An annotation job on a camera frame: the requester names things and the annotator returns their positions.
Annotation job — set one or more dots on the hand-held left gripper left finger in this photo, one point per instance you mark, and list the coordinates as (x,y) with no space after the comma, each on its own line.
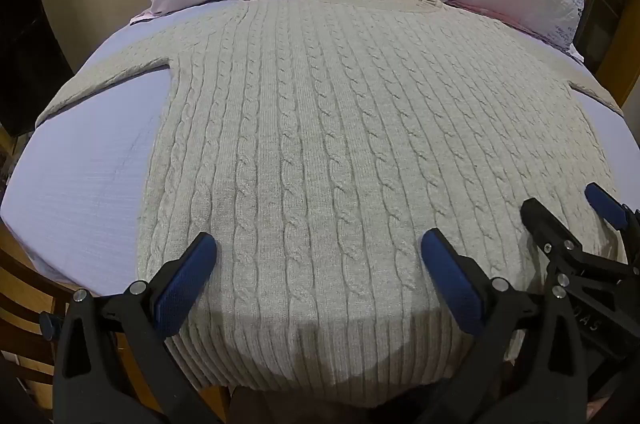
(184,286)

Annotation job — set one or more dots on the wooden headboard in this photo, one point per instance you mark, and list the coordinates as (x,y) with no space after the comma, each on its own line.
(607,28)

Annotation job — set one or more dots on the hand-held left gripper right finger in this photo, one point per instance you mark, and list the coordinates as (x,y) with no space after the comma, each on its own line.
(454,286)

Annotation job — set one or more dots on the wooden bed frame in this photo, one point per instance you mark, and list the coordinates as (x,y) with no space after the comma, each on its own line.
(30,304)

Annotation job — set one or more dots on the lavender bed sheet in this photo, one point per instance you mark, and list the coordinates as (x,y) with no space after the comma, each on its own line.
(80,184)

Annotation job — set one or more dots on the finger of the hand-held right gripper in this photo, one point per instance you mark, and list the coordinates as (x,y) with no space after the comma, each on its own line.
(537,216)
(606,205)

